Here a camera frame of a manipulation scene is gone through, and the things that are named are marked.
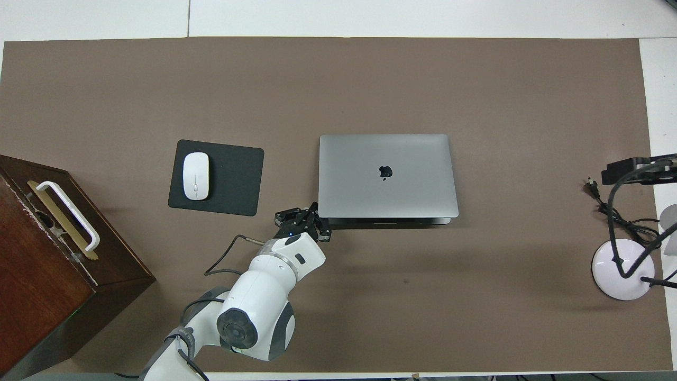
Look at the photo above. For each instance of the white desk lamp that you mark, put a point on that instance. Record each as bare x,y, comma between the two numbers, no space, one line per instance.
608,264

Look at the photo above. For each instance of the brown table mat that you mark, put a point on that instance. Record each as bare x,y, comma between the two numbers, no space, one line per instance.
423,296

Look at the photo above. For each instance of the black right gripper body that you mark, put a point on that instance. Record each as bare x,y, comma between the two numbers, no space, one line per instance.
661,172

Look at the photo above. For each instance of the grey aluminium laptop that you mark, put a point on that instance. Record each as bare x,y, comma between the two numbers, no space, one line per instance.
402,196

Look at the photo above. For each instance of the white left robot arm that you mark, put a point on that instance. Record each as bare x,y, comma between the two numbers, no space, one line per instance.
259,296

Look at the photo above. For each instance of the white computer mouse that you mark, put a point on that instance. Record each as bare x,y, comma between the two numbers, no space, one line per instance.
195,174

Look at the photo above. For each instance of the black mouse pad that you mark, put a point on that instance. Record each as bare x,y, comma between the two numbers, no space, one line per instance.
232,180

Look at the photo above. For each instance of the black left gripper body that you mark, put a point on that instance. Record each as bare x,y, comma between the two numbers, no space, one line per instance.
299,231

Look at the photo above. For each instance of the dark brown wooden box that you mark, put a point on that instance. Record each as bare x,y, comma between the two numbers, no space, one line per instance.
42,296

